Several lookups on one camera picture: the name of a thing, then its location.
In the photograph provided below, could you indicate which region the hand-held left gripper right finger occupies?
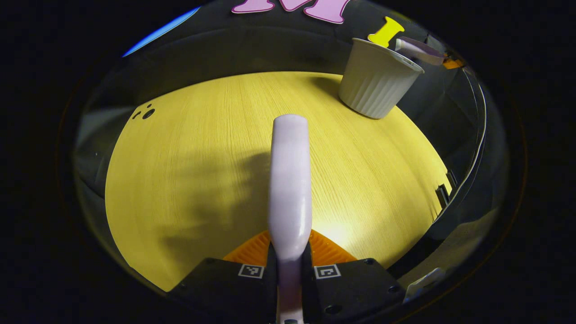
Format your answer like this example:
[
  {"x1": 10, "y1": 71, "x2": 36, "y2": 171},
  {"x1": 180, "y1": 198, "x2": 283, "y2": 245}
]
[{"x1": 300, "y1": 229, "x2": 406, "y2": 324}]

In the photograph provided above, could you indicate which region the white cable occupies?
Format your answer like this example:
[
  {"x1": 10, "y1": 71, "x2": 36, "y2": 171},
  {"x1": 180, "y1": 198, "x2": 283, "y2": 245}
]
[{"x1": 432, "y1": 70, "x2": 488, "y2": 223}]

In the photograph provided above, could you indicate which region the pale purple dustpan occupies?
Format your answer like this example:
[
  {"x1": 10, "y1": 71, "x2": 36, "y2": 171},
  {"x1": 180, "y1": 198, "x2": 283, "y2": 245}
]
[{"x1": 395, "y1": 36, "x2": 446, "y2": 67}]

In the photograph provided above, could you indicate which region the pale purple small broom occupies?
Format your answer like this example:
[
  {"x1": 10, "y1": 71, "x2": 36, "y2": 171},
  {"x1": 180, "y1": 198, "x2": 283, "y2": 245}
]
[{"x1": 268, "y1": 114, "x2": 313, "y2": 324}]

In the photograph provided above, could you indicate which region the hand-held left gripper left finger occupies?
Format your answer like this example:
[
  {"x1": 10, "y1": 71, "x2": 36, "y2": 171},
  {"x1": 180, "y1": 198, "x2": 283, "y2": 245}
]
[{"x1": 168, "y1": 230, "x2": 278, "y2": 324}]

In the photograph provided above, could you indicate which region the yellow wooden desktop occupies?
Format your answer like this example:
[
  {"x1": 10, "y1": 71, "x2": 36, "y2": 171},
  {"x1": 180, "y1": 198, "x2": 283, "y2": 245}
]
[{"x1": 104, "y1": 71, "x2": 453, "y2": 292}]

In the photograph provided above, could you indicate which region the white plastic piece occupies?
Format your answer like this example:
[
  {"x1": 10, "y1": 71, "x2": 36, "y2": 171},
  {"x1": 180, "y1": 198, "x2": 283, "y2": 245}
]
[{"x1": 404, "y1": 267, "x2": 446, "y2": 301}]

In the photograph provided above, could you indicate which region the white ribbed garbage bin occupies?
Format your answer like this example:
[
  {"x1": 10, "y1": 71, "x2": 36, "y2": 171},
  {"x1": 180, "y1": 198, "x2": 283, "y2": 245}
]
[{"x1": 338, "y1": 38, "x2": 425, "y2": 120}]

